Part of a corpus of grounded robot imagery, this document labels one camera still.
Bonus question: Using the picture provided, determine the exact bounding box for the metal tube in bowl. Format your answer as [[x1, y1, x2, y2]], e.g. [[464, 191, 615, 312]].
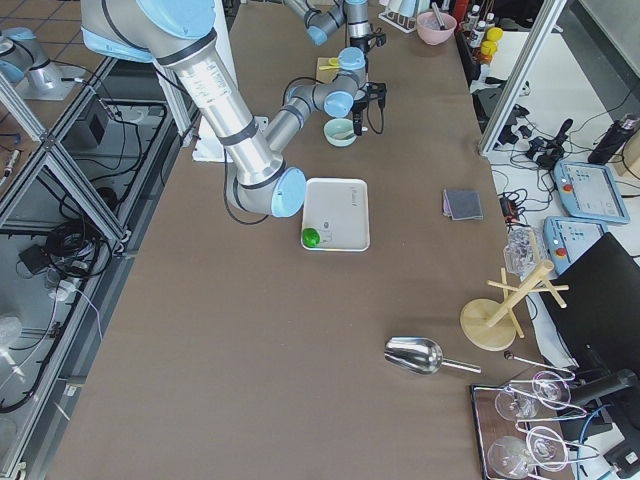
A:
[[431, 2, 447, 31]]

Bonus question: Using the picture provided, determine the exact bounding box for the aluminium frame post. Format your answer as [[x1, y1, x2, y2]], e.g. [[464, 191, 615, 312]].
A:
[[478, 0, 567, 157]]

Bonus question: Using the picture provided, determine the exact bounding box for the cream rabbit tray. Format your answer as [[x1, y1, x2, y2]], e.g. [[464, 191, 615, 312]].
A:
[[301, 178, 370, 252]]

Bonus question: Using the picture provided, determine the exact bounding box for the grey folded cloth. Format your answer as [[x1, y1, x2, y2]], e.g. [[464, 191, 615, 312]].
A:
[[442, 189, 484, 221]]

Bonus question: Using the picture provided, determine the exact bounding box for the pink bowl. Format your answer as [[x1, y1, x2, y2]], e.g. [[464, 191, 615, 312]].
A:
[[416, 11, 458, 45]]

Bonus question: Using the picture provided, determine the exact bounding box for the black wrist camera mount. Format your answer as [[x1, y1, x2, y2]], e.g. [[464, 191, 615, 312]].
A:
[[368, 30, 387, 49], [367, 82, 387, 110]]

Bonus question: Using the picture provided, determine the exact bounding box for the wine glass rack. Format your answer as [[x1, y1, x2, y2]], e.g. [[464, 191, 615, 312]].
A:
[[469, 367, 599, 479]]

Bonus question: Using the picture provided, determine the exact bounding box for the wooden mug tree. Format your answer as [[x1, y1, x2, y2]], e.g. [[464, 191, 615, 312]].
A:
[[460, 228, 570, 351]]

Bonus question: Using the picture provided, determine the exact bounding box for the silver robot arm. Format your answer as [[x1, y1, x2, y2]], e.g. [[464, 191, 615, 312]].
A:
[[81, 1, 371, 217], [283, 0, 373, 54]]

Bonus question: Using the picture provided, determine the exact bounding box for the black water bottle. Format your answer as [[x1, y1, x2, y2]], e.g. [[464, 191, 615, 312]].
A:
[[587, 113, 639, 165]]

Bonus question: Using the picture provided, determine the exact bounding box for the near teach pendant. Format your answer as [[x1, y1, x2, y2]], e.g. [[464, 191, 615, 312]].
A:
[[543, 216, 608, 274]]

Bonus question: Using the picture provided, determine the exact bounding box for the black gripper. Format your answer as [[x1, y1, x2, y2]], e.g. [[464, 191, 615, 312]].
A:
[[349, 35, 371, 54], [352, 85, 370, 136]]

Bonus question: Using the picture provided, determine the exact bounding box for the wooden cutting board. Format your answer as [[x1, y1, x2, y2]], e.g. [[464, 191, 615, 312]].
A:
[[315, 57, 340, 84]]

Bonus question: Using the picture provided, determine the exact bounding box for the teach pendant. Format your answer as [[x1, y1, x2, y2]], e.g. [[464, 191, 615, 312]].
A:
[[543, 216, 608, 274], [553, 160, 631, 224]]

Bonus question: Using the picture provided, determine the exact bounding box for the metal scoop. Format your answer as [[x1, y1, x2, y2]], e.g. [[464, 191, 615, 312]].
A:
[[384, 336, 482, 375]]

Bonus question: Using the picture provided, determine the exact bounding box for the far teach pendant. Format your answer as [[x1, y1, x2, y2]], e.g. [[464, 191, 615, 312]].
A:
[[553, 160, 631, 224]]

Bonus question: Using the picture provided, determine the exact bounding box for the green lime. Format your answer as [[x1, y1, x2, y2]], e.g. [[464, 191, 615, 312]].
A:
[[301, 228, 322, 248]]

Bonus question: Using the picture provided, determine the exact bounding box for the light green bowl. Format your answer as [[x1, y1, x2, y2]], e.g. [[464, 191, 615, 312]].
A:
[[323, 118, 357, 147]]

